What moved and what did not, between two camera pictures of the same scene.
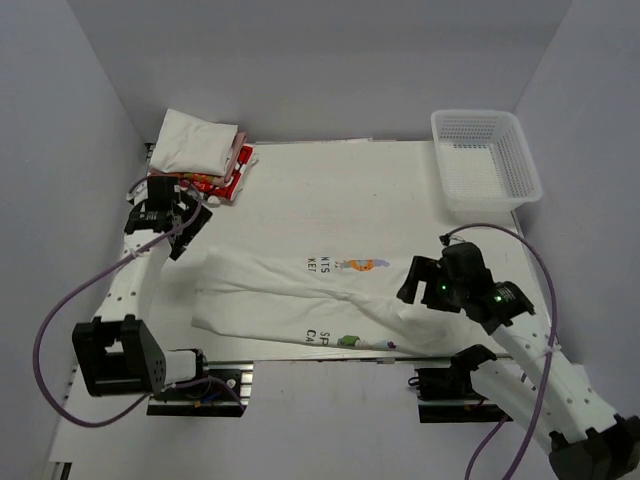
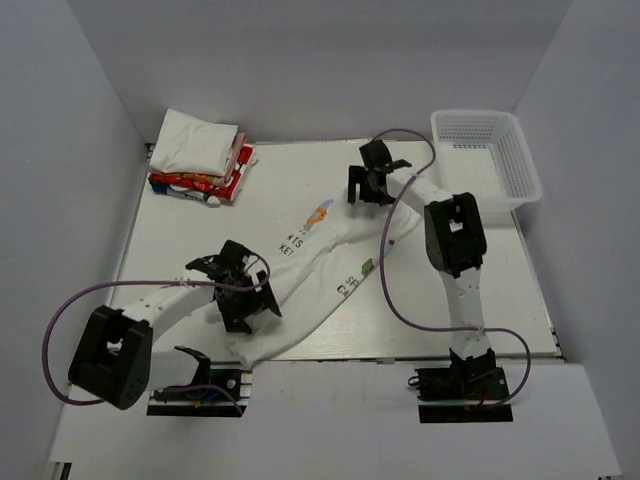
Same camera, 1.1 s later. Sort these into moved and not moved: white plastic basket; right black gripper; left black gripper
Moved: right black gripper; left black gripper
Not moved: white plastic basket
